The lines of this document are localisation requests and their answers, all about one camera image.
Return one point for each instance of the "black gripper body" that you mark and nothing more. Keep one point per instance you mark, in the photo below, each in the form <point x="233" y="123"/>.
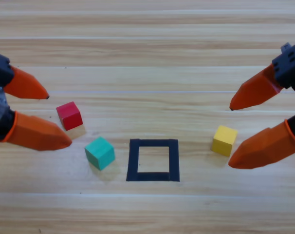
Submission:
<point x="291" y="68"/>
<point x="0" y="70"/>

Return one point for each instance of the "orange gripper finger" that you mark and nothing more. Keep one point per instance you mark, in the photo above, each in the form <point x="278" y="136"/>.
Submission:
<point x="254" y="93"/>
<point x="35" y="132"/>
<point x="264" y="150"/>
<point x="25" y="86"/>

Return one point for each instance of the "red wooden cube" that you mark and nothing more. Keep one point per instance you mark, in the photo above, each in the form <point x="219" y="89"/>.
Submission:
<point x="70" y="117"/>

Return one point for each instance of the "yellow wooden cube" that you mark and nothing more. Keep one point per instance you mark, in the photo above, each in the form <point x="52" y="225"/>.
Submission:
<point x="224" y="141"/>

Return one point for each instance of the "green wooden cube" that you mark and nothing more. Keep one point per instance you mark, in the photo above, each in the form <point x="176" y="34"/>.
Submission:
<point x="100" y="153"/>

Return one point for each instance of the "black tape square outline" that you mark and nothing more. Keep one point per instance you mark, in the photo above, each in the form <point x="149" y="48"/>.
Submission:
<point x="133" y="161"/>

